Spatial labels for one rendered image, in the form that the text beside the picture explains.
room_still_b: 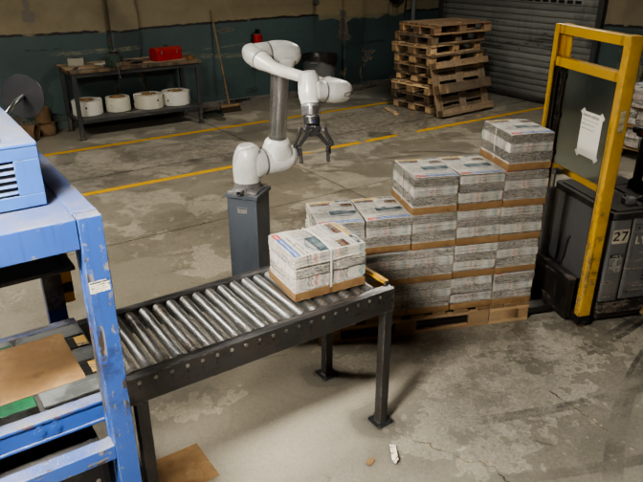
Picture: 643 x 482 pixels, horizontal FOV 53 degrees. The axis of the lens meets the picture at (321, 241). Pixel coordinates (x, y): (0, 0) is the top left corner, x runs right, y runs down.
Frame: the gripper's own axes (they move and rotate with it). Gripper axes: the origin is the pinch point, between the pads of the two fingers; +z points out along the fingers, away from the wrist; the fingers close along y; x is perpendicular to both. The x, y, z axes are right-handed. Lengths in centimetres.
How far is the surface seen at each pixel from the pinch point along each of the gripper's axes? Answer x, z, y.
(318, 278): 13, 54, 8
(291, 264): 14, 46, 20
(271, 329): 27, 71, 36
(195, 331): 17, 69, 66
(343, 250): 15.5, 42.3, -5.1
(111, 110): -649, -103, 57
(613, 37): -2, -57, -186
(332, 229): -3.5, 33.8, -7.5
